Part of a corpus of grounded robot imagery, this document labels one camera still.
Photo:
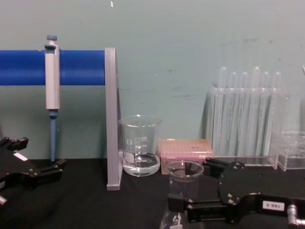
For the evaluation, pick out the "clear acrylic pipette rack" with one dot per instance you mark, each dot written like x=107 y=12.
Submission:
x=269 y=133

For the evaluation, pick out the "grey pipette with blue tip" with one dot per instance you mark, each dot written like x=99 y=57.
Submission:
x=52 y=81

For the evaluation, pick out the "small glass conical flask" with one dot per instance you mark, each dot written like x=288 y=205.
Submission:
x=184 y=183

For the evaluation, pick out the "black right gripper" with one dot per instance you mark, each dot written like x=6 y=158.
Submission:
x=240 y=186

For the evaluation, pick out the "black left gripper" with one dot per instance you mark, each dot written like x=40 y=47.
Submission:
x=14 y=169

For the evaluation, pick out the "clear plastic transfer pipette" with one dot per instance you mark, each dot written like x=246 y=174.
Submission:
x=223 y=78
x=243 y=81
x=233 y=81
x=265 y=81
x=256 y=78
x=276 y=81

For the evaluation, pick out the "grey stand end plate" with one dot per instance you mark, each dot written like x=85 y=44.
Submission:
x=112 y=119

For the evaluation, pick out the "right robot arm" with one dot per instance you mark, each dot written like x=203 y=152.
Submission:
x=296 y=217

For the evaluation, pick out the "large glass beaker with water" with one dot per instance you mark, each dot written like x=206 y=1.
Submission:
x=140 y=143

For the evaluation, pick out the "low clear acrylic rack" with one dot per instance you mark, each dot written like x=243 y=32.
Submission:
x=293 y=148

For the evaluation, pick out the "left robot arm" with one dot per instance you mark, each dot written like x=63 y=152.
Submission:
x=2 y=198

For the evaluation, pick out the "pink pipette tip box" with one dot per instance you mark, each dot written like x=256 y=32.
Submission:
x=186 y=149

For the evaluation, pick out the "black table cloth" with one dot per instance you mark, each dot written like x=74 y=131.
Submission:
x=83 y=205

